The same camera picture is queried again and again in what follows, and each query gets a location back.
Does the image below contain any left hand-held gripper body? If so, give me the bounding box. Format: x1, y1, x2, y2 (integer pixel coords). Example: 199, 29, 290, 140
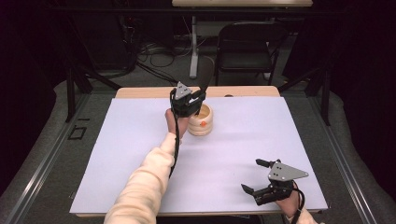
169, 81, 201, 119

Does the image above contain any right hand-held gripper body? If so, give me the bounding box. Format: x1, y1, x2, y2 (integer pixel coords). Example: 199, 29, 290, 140
252, 160, 310, 206

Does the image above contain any person's left hand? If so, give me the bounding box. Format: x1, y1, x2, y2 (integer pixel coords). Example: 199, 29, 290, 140
164, 108, 191, 136

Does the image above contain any person's right hand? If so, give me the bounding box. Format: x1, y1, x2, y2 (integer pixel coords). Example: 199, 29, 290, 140
275, 186, 304, 218

